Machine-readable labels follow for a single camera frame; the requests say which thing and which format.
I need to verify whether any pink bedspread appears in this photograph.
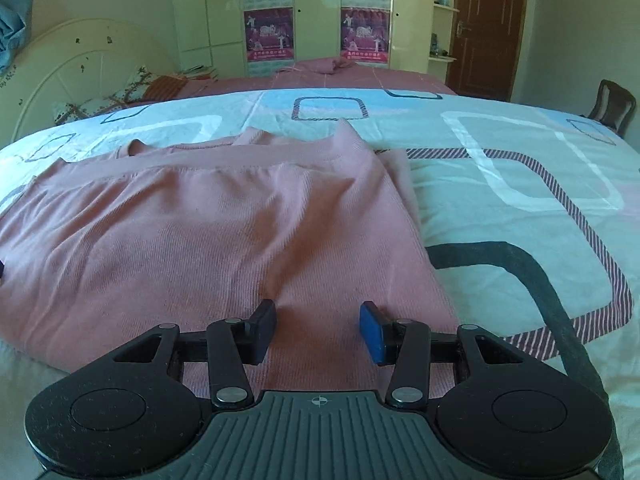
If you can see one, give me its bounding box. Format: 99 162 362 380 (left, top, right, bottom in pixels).
175 57 458 96

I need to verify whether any embroidered white pillow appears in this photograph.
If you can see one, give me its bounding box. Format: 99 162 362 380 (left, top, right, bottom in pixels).
52 65 156 126

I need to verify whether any dark wooden chair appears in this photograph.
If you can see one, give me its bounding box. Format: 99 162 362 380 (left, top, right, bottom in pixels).
587 79 637 133

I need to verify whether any orange cushion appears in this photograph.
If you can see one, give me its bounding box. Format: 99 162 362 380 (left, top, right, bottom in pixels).
145 75 187 102

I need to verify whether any blue curtain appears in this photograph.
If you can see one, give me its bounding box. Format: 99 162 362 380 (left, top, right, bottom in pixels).
0 0 31 76

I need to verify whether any stack of books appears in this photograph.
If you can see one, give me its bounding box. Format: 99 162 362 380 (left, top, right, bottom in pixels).
177 64 218 81

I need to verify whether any cream wardrobe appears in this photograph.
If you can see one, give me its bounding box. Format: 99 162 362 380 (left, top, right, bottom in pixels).
170 0 436 78

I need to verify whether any patterned bed sheet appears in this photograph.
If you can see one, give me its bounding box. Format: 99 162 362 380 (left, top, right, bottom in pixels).
0 87 640 480

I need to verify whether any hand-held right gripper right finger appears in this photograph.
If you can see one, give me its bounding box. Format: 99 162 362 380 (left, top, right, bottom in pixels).
360 301 528 409

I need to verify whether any pink sweatshirt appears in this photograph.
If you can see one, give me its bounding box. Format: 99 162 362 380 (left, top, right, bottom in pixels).
0 117 463 396

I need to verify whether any cream corner shelf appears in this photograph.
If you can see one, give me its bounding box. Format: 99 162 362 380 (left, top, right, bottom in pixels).
427 0 463 63

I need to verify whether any brown wooden door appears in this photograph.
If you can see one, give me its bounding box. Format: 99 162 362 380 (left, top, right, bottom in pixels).
445 0 531 101

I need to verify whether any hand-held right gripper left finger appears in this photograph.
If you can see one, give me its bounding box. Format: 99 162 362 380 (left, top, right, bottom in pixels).
112 300 277 409

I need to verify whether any cream round headboard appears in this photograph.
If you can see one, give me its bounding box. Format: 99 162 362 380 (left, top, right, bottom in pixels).
10 19 176 143

